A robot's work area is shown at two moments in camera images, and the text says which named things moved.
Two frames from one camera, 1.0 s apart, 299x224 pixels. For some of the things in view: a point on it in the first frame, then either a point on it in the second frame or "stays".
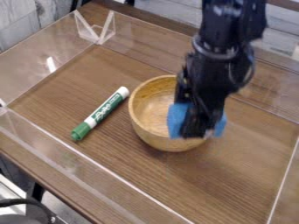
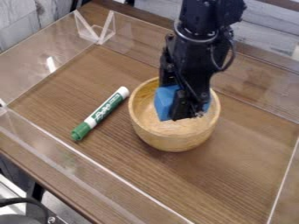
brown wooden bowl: (149, 99) stays
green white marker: (100, 113) stays
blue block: (176, 114) -> (164, 101)
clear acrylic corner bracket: (96, 33) stays
